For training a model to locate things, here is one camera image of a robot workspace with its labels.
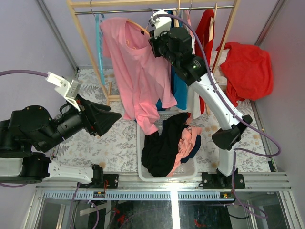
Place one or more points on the teal t shirt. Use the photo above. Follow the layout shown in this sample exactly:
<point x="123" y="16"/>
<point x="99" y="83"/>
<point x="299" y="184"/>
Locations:
<point x="178" y="88"/>

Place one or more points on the pink hanger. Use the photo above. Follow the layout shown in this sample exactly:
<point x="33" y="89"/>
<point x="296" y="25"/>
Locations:
<point x="188" y="12"/>

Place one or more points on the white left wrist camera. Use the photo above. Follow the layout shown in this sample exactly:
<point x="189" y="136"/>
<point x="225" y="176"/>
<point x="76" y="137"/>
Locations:
<point x="68" y="89"/>

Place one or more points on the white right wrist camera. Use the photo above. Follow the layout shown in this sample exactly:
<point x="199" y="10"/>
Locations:
<point x="161" y="22"/>

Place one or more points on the red hanging t shirt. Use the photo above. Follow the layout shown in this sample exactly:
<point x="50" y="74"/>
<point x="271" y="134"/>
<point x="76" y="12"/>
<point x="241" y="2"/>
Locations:
<point x="206" y="39"/>

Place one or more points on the wooden clothes rack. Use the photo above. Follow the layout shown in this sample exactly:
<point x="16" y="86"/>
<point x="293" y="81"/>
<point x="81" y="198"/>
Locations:
<point x="73" y="5"/>

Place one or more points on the light blue hanger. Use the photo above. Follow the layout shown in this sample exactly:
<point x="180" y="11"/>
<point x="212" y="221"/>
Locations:
<point x="99" y="37"/>

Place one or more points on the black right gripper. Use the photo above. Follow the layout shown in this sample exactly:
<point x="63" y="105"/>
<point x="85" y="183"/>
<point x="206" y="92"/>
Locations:
<point x="154" y="42"/>

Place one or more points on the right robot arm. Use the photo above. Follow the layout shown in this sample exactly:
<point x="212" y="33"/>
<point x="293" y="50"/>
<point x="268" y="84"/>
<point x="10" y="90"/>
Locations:
<point x="197" y="75"/>

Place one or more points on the wooden hanger right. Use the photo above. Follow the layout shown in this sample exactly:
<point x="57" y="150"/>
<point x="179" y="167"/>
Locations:
<point x="211" y="25"/>

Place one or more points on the white laundry basket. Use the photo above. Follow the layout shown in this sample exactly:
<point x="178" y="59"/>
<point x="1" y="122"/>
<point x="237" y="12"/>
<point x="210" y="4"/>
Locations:
<point x="184" y="171"/>

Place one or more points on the orange hanger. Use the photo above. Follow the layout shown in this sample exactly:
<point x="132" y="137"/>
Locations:
<point x="138" y="25"/>

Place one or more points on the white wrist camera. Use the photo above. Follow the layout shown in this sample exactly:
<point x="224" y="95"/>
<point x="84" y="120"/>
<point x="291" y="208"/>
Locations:
<point x="68" y="89"/>
<point x="161" y="22"/>

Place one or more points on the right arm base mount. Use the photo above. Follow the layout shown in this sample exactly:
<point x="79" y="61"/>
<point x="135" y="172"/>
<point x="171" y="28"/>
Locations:
<point x="220" y="181"/>

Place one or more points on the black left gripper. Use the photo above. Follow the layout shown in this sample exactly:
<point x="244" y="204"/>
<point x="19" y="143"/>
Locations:
<point x="101" y="121"/>

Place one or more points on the cream wooden hanger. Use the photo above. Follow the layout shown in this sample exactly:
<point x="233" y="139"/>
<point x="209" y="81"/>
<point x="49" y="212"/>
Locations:
<point x="176" y="13"/>

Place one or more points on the white t shirt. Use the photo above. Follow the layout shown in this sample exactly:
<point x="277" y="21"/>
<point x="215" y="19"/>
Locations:
<point x="193" y="99"/>

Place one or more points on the white folded cloth stack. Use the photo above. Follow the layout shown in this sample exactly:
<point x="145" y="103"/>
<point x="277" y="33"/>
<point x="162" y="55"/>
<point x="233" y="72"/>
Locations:
<point x="218" y="74"/>

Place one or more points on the black garment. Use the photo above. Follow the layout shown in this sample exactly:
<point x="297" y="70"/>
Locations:
<point x="160" y="149"/>

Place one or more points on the floral mat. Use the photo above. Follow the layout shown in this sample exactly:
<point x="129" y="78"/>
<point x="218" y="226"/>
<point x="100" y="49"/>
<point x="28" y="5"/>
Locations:
<point x="116" y="151"/>

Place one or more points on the red cloth pile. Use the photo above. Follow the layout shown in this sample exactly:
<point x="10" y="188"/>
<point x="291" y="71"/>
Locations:
<point x="248" y="71"/>

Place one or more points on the peach garment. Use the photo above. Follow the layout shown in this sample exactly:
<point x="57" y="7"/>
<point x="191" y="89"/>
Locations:
<point x="185" y="145"/>

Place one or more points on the pink t shirt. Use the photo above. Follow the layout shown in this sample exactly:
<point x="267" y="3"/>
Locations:
<point x="142" y="79"/>

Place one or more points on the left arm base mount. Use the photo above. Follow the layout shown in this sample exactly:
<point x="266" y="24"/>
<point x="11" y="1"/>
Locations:
<point x="111" y="181"/>

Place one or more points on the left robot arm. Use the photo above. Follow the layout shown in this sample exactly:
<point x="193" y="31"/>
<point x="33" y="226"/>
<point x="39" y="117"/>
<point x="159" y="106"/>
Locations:
<point x="30" y="133"/>

